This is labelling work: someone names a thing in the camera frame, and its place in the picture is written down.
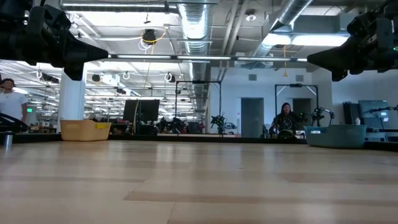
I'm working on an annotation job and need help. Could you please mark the black cabinet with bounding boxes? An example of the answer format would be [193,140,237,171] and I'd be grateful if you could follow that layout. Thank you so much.
[343,101,360,125]

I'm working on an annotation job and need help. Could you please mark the black ceiling cable reel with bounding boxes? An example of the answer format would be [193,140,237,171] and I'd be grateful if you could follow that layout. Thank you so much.
[142,29,158,45]

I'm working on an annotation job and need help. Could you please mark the grey-blue plastic bin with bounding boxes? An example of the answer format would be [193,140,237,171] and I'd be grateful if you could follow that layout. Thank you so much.
[303,124,368,149]

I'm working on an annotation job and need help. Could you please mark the black rig frame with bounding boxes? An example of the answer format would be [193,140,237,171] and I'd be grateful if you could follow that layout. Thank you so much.
[274,83,319,125]
[175,80,222,134]

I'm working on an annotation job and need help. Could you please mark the white column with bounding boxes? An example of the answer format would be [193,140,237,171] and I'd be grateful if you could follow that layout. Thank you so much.
[57,67,87,133]

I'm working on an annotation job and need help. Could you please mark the computer monitor with stand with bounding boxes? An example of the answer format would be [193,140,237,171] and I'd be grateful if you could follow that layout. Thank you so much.
[358,100,389,119]

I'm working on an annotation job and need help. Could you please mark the long LED light bar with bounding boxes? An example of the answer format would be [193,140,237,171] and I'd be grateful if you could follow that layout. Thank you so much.
[83,53,308,63]

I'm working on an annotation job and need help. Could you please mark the grey door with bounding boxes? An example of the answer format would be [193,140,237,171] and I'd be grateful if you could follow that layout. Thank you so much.
[241,97,264,138]

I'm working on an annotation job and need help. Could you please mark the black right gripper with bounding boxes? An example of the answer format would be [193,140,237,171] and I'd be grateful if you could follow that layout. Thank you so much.
[307,0,398,83]

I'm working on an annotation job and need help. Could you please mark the black computer monitor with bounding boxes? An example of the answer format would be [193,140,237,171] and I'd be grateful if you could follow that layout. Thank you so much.
[123,99,160,124]

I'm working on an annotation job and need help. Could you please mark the yellow hanging handle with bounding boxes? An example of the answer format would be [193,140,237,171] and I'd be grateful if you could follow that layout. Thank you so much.
[282,45,289,78]

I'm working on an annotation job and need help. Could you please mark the silver ceiling duct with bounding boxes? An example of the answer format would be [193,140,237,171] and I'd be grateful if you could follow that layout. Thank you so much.
[248,0,313,63]
[177,2,215,110]

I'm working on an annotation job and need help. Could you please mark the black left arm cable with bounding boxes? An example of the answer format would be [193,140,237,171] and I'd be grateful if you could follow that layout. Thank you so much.
[0,112,29,133]

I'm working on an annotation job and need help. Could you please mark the person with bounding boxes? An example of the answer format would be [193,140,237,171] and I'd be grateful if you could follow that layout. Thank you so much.
[0,78,29,124]
[272,102,299,134]

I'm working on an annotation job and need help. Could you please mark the silver metal post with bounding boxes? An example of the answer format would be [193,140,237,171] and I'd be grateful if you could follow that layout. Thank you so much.
[4,131,14,150]

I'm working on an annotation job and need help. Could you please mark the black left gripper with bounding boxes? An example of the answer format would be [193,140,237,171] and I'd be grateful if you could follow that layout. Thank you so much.
[0,4,109,82]

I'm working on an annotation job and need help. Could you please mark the yellow plastic bin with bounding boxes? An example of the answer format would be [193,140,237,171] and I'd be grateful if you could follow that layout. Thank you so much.
[60,119,112,142]

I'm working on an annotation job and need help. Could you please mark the black aluminium table frame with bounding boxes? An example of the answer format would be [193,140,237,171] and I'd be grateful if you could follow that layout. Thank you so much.
[0,132,398,152]

